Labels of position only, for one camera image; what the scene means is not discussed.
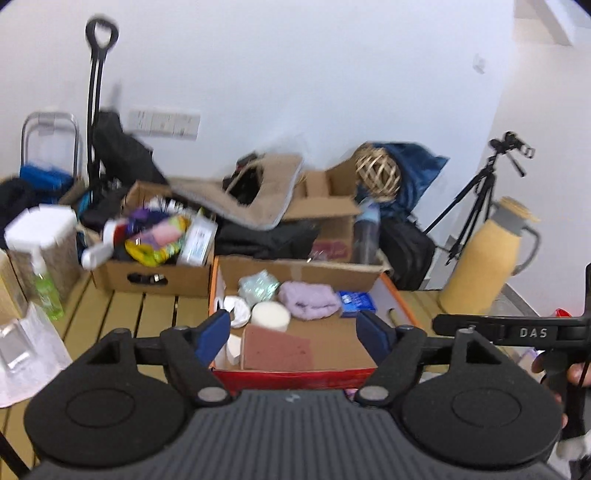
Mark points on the wooden slat table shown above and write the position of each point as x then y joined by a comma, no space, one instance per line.
138,314

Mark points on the metal tube frame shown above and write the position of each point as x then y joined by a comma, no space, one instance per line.
27,138

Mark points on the yellow packet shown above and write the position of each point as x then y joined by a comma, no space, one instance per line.
154,247

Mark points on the black video camera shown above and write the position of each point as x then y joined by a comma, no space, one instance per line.
515,143

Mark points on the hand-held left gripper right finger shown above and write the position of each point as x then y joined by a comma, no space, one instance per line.
373,334

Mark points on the dark blue cloth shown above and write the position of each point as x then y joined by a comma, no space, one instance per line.
420,175

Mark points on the beige felt bag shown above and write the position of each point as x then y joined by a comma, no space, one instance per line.
272,194

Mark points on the green liquid bottle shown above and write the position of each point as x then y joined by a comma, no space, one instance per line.
48,290

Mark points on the white round sponge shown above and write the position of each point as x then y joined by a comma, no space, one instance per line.
271,316

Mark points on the open brown cardboard box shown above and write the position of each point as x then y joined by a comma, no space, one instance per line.
330,217

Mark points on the white blue printed carton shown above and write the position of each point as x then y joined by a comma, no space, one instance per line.
196,240

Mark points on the person's right hand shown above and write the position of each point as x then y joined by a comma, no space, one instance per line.
579,374

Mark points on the black cloth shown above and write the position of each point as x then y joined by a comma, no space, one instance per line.
268,240

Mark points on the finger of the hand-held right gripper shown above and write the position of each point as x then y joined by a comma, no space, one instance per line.
461,324

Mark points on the light wooden box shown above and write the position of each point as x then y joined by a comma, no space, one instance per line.
10,286

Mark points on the lilac fluffy cloth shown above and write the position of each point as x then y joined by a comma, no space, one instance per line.
309,300

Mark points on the wicker ball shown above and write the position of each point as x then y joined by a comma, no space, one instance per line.
377,171

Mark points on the clear plastic bag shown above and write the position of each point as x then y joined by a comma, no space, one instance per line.
27,355
258,286

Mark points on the red cardboard box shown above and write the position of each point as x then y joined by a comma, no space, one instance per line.
332,344

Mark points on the white wall switch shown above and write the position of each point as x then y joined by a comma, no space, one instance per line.
479,63

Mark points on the small brown cardboard box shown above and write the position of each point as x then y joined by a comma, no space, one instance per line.
157,277

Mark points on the yellow thermos jug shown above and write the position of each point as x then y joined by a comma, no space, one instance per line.
480,263

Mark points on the clear container white lid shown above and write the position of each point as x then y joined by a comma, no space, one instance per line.
44,240

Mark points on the black tripod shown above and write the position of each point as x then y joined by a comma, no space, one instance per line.
475,194

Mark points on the small blue box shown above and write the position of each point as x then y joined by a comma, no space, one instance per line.
355,302

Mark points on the blue water bottle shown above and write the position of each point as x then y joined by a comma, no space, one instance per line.
367,230

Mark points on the black clothing pile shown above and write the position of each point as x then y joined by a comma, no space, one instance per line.
16,207

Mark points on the white tape roll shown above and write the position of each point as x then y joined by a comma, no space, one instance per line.
238,311

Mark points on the mauve sponge block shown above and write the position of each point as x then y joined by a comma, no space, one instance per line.
277,348

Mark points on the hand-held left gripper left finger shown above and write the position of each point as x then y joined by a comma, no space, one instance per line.
213,334

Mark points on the bright blue bag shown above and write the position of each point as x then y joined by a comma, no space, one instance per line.
44,177

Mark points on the white red bottle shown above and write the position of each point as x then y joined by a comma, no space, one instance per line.
108,240

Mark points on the white wall socket strip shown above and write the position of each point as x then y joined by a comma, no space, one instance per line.
164,123

